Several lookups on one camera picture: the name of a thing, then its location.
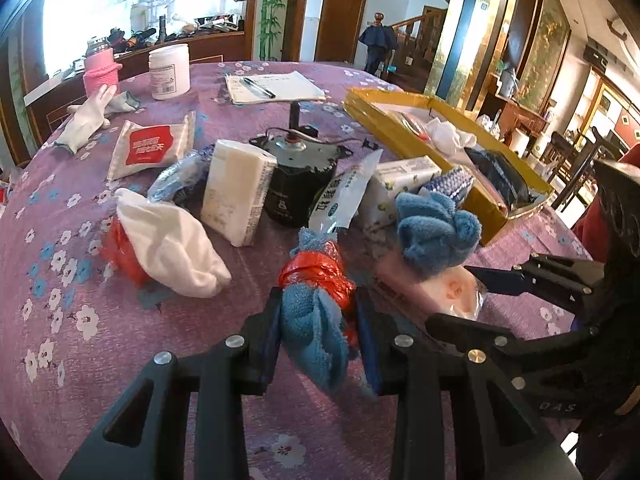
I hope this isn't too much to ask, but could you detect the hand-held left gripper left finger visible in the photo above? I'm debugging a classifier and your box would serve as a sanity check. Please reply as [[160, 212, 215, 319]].
[[60, 287, 284, 480]]

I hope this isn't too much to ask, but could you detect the ceramic vase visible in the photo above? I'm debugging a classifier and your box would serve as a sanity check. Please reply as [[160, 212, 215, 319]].
[[500, 62, 521, 98]]

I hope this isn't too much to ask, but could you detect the white green medicine packet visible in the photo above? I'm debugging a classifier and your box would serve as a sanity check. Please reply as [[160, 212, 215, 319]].
[[307, 149, 385, 233]]

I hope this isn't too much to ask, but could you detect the white red-label wipes packet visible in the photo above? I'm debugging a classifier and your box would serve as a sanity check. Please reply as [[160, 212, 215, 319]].
[[106, 111, 197, 182]]

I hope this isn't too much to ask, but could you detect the blue terry towel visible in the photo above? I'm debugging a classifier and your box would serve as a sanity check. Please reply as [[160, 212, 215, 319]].
[[395, 191, 483, 281]]

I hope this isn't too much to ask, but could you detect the yellow tray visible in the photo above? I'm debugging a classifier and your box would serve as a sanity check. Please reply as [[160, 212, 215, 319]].
[[341, 87, 555, 247]]

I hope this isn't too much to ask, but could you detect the white work glove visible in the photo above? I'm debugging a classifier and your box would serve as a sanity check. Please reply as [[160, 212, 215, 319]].
[[54, 85, 118, 155]]

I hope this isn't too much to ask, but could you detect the pink tissue pack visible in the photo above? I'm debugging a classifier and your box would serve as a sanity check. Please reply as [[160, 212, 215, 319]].
[[375, 250, 488, 321]]

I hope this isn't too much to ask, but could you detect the white cloth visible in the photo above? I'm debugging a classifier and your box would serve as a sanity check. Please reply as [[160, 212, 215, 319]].
[[425, 117, 478, 156], [114, 187, 233, 298]]

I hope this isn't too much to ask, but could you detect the white plastic jar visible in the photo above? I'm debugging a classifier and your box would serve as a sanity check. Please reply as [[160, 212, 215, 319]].
[[148, 43, 192, 101]]

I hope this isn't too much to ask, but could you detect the bamboo painted glass panel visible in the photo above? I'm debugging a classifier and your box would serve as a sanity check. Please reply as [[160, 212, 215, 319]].
[[252, 0, 291, 61]]

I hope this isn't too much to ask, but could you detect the red plastic bag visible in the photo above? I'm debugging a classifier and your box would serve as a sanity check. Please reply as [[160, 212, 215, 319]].
[[100, 215, 151, 286]]

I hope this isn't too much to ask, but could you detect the blue cloth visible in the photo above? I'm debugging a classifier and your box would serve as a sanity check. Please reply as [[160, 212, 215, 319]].
[[277, 227, 363, 396]]

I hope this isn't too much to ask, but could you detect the black pen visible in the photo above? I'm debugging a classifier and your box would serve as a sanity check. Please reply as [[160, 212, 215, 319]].
[[240, 77, 277, 99]]

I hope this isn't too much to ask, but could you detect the clutter of items on counter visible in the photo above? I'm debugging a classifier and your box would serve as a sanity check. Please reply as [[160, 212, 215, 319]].
[[75, 15, 246, 56]]

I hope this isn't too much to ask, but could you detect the grey green-cuffed glove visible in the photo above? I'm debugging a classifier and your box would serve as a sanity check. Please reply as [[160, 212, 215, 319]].
[[105, 91, 142, 115]]

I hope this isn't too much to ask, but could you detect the blue-grey plastic bag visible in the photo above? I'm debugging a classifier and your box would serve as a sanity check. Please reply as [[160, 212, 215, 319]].
[[146, 145, 216, 206]]

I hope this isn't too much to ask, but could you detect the white cylindrical container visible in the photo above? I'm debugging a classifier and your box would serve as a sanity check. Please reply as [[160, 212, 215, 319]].
[[510, 129, 532, 157]]

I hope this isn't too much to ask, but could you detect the black foil packet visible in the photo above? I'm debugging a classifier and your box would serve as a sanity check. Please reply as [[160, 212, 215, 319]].
[[465, 147, 531, 211]]

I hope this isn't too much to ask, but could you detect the large framed landscape painting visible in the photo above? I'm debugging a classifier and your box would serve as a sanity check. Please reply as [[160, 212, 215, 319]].
[[515, 0, 573, 116]]

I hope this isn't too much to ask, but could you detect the pink knit-sleeved bottle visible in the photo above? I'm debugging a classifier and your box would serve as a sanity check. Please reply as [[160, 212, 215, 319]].
[[82, 37, 123, 98]]

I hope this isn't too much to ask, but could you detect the white wrapped tissue pack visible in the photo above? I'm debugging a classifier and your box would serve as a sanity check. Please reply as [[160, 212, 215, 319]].
[[200, 140, 278, 248]]

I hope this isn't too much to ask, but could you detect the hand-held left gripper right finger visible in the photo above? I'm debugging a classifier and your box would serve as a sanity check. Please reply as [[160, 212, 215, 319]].
[[354, 292, 583, 480]]

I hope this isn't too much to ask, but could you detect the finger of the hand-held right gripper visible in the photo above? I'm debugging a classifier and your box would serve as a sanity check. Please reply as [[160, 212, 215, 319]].
[[465, 254, 608, 306], [425, 312, 601, 376]]

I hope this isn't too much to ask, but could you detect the black electric motor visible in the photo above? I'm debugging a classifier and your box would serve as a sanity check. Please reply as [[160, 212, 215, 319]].
[[249, 102, 355, 228]]

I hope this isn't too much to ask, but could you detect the gold and blue pillar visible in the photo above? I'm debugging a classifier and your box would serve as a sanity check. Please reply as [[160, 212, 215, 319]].
[[425, 0, 531, 106]]

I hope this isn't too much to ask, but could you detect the person's red garment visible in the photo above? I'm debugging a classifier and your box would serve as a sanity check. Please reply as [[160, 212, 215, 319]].
[[572, 145, 640, 261]]

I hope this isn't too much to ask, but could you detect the white paper notebook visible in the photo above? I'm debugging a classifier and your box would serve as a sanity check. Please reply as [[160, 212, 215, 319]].
[[224, 71, 327, 106]]

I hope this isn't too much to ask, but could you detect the dark wooden chair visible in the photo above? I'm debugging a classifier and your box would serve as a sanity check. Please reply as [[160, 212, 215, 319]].
[[542, 127, 626, 211]]

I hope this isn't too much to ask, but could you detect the wooden stair railing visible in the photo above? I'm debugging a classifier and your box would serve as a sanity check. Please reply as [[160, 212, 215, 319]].
[[390, 7, 446, 81]]

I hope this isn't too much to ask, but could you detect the blue white knitted scrubber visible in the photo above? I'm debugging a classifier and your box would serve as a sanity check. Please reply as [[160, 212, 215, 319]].
[[422, 166, 476, 206]]

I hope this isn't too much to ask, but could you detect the dark jacket on stair post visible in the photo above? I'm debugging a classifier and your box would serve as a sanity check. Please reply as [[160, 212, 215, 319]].
[[358, 12, 399, 75]]

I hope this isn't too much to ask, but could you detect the etched glass partition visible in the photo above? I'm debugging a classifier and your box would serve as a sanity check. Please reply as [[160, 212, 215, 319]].
[[42, 0, 251, 73]]

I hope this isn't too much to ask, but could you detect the wooden counter partition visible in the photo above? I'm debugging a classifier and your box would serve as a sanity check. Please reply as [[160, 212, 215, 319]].
[[22, 30, 251, 126]]

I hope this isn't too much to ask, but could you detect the brown wooden door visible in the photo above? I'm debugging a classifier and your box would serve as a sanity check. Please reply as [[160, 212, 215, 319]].
[[314, 0, 371, 65]]

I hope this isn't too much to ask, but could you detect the floral print tissue pack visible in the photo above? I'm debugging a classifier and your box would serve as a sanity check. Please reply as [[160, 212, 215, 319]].
[[360, 156, 443, 233]]

